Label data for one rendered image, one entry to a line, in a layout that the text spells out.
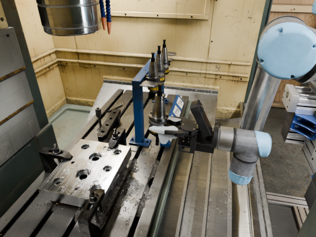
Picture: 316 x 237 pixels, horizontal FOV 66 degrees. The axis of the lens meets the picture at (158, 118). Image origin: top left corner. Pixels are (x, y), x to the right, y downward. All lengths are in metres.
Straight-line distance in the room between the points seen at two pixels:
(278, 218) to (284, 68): 1.42
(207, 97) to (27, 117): 1.15
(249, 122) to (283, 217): 1.17
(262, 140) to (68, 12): 0.62
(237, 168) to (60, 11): 0.66
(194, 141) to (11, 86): 0.82
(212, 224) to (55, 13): 0.93
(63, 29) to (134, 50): 1.16
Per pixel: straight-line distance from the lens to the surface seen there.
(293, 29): 0.60
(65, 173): 0.96
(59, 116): 2.13
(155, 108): 0.74
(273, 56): 0.61
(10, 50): 1.20
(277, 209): 1.96
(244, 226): 1.20
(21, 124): 1.29
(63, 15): 0.69
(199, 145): 0.77
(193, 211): 1.11
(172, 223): 1.06
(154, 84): 1.00
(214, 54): 1.71
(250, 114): 0.85
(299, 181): 2.58
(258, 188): 1.19
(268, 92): 0.81
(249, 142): 0.75
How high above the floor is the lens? 1.62
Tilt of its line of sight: 32 degrees down
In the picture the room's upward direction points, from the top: straight up
